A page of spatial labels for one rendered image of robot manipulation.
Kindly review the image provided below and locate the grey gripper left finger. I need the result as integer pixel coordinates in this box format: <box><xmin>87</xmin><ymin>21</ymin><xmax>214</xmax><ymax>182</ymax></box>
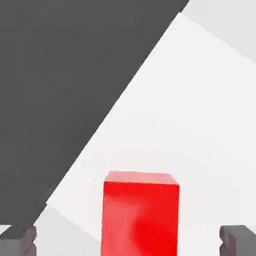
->
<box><xmin>0</xmin><ymin>224</ymin><xmax>38</xmax><ymax>256</ymax></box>

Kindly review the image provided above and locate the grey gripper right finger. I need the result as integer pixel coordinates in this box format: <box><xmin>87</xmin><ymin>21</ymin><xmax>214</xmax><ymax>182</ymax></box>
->
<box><xmin>219</xmin><ymin>225</ymin><xmax>256</xmax><ymax>256</ymax></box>

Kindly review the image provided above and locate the small red cube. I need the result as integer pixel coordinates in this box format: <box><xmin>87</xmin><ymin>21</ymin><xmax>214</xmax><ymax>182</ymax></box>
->
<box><xmin>100</xmin><ymin>170</ymin><xmax>180</xmax><ymax>256</ymax></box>

